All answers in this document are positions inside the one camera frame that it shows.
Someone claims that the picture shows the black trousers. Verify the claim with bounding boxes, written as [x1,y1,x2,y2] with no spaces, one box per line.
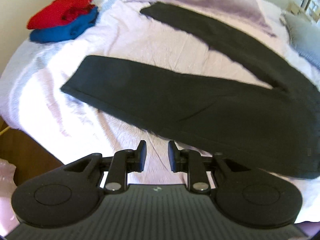
[61,2,319,179]

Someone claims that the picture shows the wooden bed frame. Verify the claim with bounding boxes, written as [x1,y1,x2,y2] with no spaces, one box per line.
[1,120,62,186]

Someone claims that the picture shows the red folded garment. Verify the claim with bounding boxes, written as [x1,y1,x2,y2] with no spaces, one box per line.
[27,0,95,30]

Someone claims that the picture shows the blue grey pillow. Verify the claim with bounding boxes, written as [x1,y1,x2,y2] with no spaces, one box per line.
[283,12,319,69]

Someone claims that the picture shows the blue folded garment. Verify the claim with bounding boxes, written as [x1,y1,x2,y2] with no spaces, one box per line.
[29,7,99,43]

